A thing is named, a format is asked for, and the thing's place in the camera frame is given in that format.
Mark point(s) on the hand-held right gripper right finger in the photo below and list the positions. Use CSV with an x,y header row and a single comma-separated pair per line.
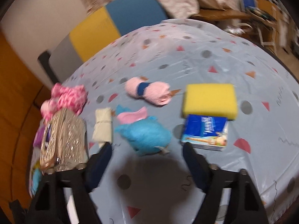
x,y
193,165

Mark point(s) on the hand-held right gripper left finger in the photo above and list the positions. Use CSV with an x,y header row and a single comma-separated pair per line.
x,y
100,163

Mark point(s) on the blue tissue packet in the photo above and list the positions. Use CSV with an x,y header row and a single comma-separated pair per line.
x,y
203,128

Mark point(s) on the cream cloth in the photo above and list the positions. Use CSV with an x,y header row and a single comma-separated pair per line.
x,y
102,123

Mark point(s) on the blue elephant plush pink ears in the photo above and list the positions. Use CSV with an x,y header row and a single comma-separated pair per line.
x,y
142,135

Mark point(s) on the yellow sponge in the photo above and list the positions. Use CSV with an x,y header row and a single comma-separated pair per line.
x,y
210,100

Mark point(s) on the silver ornate tissue box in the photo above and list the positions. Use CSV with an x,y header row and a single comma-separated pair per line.
x,y
67,140

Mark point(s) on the pink spotted plush toy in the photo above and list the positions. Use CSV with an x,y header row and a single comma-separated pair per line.
x,y
70,95

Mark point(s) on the wooden wardrobe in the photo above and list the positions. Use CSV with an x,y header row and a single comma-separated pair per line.
x,y
14,109

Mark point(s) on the patterned light blue tablecloth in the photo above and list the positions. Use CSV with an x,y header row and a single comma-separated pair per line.
x,y
210,51

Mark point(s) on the grey yellow blue chair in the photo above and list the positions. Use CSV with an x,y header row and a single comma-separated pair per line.
x,y
93,35

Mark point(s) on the wooden side desk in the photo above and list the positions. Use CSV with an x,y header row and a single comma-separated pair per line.
x,y
222,15

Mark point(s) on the light wooden chair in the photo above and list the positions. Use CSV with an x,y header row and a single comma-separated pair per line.
x,y
268,11

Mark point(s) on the blue folding chair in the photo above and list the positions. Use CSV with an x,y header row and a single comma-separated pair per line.
x,y
248,2

